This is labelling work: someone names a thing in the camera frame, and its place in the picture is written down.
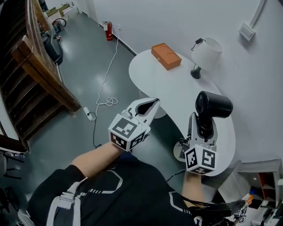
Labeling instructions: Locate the dark wooden staircase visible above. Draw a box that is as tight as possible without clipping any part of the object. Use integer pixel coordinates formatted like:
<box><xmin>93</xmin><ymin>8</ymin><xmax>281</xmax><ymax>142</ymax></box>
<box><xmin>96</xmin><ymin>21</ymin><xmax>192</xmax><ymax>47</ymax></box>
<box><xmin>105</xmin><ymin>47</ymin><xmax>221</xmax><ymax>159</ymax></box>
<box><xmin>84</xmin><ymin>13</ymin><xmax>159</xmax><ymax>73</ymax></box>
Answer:
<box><xmin>0</xmin><ymin>0</ymin><xmax>82</xmax><ymax>151</ymax></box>

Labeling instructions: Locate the black round bin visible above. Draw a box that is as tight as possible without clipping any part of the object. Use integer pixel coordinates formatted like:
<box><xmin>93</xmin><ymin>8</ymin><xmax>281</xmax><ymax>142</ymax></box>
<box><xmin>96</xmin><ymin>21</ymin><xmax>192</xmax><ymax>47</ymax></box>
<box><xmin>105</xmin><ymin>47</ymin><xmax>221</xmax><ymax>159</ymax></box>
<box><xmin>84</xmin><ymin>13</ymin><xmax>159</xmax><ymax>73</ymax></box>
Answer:
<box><xmin>43</xmin><ymin>33</ymin><xmax>64</xmax><ymax>64</ymax></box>

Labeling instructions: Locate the white chest harness strap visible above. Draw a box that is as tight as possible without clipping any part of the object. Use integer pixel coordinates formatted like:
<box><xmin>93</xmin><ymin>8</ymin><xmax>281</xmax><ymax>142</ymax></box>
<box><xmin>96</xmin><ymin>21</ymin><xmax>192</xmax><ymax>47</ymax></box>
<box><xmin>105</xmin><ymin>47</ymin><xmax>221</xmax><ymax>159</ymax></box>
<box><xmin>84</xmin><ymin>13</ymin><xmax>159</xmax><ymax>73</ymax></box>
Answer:
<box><xmin>46</xmin><ymin>182</ymin><xmax>82</xmax><ymax>226</ymax></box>

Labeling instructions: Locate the white curved desk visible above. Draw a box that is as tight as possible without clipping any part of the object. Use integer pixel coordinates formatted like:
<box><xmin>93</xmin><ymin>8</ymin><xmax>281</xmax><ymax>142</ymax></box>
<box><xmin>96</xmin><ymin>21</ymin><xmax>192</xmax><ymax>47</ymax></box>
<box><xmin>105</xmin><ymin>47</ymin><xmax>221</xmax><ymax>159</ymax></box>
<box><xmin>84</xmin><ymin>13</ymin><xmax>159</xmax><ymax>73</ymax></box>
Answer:
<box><xmin>128</xmin><ymin>49</ymin><xmax>237</xmax><ymax>177</ymax></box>

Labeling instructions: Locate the red fire extinguisher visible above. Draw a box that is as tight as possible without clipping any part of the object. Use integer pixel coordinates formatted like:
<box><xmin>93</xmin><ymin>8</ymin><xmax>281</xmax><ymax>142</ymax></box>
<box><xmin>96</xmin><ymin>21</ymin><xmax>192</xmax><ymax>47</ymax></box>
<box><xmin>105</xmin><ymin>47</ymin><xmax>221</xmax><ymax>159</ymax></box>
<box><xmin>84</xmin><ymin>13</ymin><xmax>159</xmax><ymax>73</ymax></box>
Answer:
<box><xmin>102</xmin><ymin>21</ymin><xmax>114</xmax><ymax>41</ymax></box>

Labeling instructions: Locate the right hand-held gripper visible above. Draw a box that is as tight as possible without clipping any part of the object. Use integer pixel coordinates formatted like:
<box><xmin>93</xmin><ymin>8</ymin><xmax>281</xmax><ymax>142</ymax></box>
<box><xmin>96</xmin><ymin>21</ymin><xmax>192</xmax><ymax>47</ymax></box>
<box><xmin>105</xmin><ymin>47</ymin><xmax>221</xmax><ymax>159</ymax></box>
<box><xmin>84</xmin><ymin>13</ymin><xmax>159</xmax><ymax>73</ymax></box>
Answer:
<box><xmin>178</xmin><ymin>112</ymin><xmax>219</xmax><ymax>176</ymax></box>

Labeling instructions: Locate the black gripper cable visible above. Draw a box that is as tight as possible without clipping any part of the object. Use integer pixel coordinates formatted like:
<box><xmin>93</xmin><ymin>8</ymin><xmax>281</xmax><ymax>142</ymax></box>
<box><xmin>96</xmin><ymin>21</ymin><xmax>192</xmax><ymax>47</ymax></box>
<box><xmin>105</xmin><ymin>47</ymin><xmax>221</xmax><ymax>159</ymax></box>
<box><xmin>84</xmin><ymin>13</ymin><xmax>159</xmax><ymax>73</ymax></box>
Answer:
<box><xmin>165</xmin><ymin>169</ymin><xmax>186</xmax><ymax>183</ymax></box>

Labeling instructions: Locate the person's black shirt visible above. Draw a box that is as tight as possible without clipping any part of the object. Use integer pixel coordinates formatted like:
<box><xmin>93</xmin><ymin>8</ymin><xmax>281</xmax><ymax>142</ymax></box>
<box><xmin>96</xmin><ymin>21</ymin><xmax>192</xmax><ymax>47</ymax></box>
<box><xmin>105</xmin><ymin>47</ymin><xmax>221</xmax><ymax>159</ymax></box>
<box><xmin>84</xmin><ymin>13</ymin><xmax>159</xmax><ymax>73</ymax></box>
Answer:
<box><xmin>27</xmin><ymin>154</ymin><xmax>199</xmax><ymax>226</ymax></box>

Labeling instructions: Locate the person's left forearm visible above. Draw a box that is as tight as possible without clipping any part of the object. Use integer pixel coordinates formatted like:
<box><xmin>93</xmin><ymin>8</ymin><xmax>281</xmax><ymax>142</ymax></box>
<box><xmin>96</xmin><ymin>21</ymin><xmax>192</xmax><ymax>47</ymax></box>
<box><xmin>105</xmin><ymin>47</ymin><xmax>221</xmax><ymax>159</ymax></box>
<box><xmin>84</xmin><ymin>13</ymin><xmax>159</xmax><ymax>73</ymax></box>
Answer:
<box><xmin>70</xmin><ymin>141</ymin><xmax>122</xmax><ymax>178</ymax></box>

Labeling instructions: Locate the orange rectangular box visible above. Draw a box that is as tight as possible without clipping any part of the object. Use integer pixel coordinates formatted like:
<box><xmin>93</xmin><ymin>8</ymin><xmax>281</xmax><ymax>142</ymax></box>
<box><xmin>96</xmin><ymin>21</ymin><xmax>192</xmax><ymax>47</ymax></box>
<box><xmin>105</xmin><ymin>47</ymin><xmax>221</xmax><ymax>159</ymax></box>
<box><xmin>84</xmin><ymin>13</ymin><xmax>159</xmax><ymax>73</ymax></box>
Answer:
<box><xmin>151</xmin><ymin>43</ymin><xmax>182</xmax><ymax>71</ymax></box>

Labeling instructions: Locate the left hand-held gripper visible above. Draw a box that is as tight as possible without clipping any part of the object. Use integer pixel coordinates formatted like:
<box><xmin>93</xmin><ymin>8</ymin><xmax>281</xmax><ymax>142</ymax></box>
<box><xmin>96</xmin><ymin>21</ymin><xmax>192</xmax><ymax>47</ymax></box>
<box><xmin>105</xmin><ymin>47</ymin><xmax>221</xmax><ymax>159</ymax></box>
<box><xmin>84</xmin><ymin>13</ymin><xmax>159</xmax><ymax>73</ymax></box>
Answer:
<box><xmin>107</xmin><ymin>98</ymin><xmax>161</xmax><ymax>152</ymax></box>

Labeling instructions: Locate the black floor cable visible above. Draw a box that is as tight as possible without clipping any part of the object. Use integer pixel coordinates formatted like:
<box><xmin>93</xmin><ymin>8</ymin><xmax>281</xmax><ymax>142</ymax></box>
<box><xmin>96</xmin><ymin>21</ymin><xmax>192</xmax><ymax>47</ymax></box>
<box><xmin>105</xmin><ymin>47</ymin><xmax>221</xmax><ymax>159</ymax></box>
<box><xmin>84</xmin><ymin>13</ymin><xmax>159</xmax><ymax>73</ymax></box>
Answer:
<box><xmin>87</xmin><ymin>112</ymin><xmax>102</xmax><ymax>148</ymax></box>

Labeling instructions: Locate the white wall conduit box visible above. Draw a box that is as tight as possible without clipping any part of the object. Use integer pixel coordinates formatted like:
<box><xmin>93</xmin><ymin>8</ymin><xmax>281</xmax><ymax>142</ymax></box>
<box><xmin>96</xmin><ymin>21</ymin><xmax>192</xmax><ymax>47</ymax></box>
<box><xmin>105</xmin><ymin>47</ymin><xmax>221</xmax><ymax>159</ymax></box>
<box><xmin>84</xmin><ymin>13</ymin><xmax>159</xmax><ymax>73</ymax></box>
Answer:
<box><xmin>238</xmin><ymin>0</ymin><xmax>266</xmax><ymax>41</ymax></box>

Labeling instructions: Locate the white shade table lamp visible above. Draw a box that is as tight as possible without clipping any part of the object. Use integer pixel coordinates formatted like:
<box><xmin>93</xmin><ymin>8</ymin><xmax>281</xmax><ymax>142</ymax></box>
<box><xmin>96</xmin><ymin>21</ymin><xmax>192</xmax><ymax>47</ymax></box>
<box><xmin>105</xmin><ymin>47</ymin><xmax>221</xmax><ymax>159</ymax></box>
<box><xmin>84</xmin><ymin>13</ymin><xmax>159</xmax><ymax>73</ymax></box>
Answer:
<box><xmin>190</xmin><ymin>37</ymin><xmax>223</xmax><ymax>79</ymax></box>

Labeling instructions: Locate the white power strip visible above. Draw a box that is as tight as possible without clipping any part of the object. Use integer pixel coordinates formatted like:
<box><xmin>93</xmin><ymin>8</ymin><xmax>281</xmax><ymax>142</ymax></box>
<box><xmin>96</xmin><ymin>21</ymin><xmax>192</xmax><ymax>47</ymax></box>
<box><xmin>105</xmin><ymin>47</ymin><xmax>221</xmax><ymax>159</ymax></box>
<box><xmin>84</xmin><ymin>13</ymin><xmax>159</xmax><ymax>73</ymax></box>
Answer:
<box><xmin>83</xmin><ymin>106</ymin><xmax>93</xmax><ymax>121</ymax></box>

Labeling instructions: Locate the person's right forearm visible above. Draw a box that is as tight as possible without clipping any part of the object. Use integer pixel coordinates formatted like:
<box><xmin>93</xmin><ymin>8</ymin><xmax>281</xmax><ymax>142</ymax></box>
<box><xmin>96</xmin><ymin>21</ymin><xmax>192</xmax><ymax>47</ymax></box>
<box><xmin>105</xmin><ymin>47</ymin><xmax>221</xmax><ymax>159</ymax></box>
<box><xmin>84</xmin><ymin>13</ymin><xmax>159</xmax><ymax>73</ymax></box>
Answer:
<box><xmin>180</xmin><ymin>171</ymin><xmax>203</xmax><ymax>205</ymax></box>

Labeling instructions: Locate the black cylindrical device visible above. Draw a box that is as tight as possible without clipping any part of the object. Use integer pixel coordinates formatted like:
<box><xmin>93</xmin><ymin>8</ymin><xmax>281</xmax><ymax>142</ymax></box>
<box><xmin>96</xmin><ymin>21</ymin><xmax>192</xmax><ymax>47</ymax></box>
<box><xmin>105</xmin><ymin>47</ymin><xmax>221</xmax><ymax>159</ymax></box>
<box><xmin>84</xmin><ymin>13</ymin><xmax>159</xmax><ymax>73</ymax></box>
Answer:
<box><xmin>191</xmin><ymin>90</ymin><xmax>233</xmax><ymax>140</ymax></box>

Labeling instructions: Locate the white power cable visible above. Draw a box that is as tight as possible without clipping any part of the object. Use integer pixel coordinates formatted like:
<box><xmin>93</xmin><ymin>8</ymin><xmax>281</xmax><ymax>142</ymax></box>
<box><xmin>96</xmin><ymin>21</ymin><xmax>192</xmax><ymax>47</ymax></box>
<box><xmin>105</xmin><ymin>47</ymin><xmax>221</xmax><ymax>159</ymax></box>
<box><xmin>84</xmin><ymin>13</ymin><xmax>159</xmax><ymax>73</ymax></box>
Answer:
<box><xmin>96</xmin><ymin>24</ymin><xmax>122</xmax><ymax>109</ymax></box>

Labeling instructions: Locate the grey open shelf unit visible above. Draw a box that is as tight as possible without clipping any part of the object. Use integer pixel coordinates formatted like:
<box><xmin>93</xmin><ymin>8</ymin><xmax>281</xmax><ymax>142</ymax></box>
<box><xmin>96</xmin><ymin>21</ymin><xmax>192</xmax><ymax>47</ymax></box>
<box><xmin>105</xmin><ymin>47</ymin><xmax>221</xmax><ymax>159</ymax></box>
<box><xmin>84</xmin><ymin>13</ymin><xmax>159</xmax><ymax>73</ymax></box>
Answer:
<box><xmin>218</xmin><ymin>158</ymin><xmax>283</xmax><ymax>208</ymax></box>

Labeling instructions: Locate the black lamp cord adapter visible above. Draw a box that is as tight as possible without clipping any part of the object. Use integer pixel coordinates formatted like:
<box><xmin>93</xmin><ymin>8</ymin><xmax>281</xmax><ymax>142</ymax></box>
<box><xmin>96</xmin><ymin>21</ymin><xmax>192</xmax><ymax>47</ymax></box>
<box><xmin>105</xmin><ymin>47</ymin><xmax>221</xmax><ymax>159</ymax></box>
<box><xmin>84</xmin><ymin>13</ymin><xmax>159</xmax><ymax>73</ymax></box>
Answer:
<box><xmin>191</xmin><ymin>38</ymin><xmax>203</xmax><ymax>51</ymax></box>

